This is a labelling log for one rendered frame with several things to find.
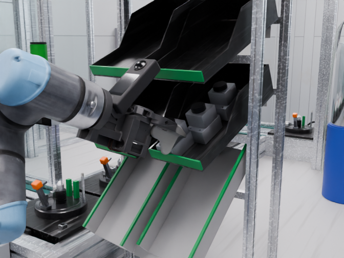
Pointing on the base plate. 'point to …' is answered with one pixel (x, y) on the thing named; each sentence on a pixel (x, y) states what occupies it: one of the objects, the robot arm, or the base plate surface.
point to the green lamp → (39, 50)
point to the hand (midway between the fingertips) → (172, 129)
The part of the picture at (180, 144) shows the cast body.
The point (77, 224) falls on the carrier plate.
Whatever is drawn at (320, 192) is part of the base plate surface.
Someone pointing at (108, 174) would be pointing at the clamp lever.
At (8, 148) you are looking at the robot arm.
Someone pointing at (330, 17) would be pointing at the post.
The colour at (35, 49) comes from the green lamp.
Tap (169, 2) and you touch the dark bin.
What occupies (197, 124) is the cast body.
